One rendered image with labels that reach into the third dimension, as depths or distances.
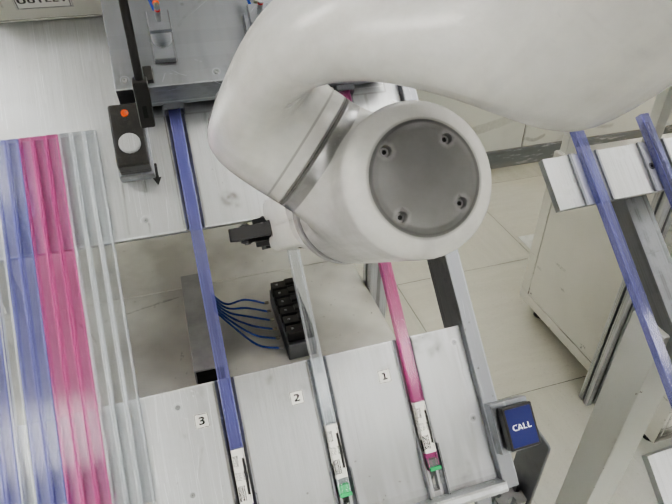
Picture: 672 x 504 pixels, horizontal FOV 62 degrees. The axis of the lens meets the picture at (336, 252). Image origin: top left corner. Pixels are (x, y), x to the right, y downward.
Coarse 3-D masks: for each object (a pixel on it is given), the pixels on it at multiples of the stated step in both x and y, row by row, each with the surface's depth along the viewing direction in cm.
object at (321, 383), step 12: (288, 252) 68; (300, 264) 68; (300, 276) 68; (300, 288) 68; (300, 300) 67; (300, 312) 68; (312, 312) 67; (312, 324) 67; (312, 336) 67; (312, 348) 66; (312, 360) 66; (324, 372) 66; (324, 384) 66; (324, 396) 66; (324, 408) 65; (324, 420) 65; (336, 480) 64; (348, 480) 64
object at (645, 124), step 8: (640, 120) 76; (648, 120) 76; (640, 128) 76; (648, 128) 75; (648, 136) 75; (656, 136) 75; (648, 144) 75; (656, 144) 75; (656, 152) 75; (664, 152) 75; (656, 160) 75; (664, 160) 74; (656, 168) 75; (664, 168) 74; (664, 176) 74; (664, 184) 74
